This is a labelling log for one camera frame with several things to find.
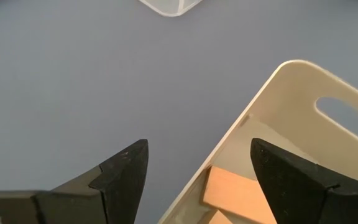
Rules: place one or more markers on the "clear plastic bin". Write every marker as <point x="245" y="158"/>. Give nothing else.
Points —
<point x="169" y="11"/>

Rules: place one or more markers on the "long natural wood block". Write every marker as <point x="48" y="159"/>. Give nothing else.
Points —
<point x="235" y="196"/>

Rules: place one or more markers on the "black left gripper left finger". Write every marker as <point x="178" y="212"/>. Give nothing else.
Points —
<point x="73" y="205"/>

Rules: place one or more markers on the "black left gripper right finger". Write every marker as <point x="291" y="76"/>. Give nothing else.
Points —
<point x="303" y="193"/>

